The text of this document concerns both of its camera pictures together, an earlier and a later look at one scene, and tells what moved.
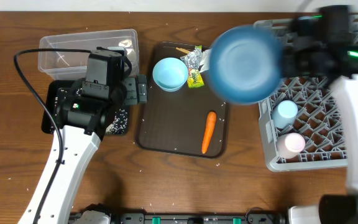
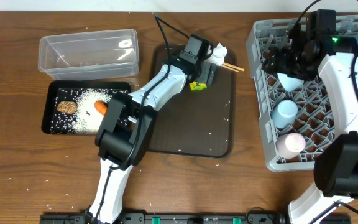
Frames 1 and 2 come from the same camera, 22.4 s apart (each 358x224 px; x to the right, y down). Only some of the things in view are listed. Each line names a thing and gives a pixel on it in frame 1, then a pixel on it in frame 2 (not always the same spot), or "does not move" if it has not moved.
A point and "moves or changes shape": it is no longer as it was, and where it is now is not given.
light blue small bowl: (170, 74) moves or changes shape
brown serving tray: (174, 121) does not move
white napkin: (206, 60) moves or changes shape
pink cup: (289, 145) does not move
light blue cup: (284, 114) does not move
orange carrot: (210, 124) moves or changes shape
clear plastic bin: (62, 65) does not move
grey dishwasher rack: (301, 120) does not move
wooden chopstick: (185, 51) moves or changes shape
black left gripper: (140, 89) to (208, 74)
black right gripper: (288, 57) does not move
